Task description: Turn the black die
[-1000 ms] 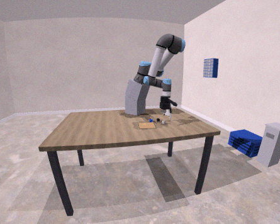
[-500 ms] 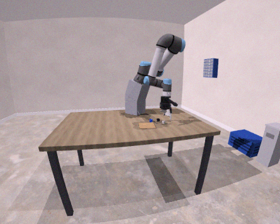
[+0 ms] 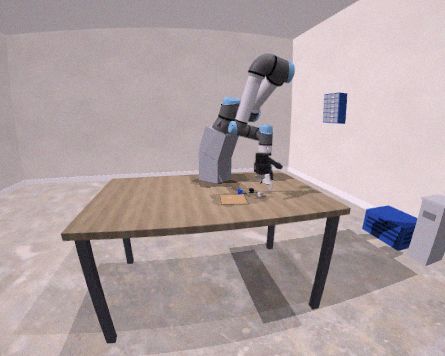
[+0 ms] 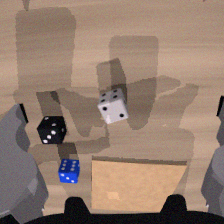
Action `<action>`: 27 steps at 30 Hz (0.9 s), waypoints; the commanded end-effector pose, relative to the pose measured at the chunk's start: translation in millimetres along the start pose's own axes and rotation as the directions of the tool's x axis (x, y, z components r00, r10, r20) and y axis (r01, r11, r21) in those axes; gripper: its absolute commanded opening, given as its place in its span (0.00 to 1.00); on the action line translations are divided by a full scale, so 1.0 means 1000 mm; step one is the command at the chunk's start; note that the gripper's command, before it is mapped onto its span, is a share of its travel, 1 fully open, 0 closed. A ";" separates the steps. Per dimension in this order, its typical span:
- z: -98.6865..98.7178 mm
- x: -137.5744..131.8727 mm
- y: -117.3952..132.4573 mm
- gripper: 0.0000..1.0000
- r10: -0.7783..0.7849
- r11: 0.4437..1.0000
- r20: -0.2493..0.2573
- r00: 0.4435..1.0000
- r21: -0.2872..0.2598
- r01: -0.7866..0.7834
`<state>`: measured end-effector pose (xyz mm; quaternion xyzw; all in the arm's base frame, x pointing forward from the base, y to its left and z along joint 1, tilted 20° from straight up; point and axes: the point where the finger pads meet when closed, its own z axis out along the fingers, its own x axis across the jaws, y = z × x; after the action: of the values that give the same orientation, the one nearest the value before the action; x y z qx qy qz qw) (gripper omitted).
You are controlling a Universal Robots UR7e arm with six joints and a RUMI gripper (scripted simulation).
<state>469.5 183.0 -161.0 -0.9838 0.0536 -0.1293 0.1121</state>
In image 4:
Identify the white die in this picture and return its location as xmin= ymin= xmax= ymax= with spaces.
xmin=98 ymin=88 xmax=129 ymax=124

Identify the blue die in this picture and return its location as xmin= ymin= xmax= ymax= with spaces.
xmin=58 ymin=159 xmax=80 ymax=183

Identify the tan flat mat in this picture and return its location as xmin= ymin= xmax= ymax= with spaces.
xmin=91 ymin=158 xmax=187 ymax=212

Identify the black die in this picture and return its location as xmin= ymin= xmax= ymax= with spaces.
xmin=37 ymin=116 xmax=67 ymax=144

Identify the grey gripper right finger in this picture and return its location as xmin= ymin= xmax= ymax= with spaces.
xmin=201 ymin=96 xmax=224 ymax=217

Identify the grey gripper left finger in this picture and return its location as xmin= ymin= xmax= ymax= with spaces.
xmin=0 ymin=103 xmax=49 ymax=224

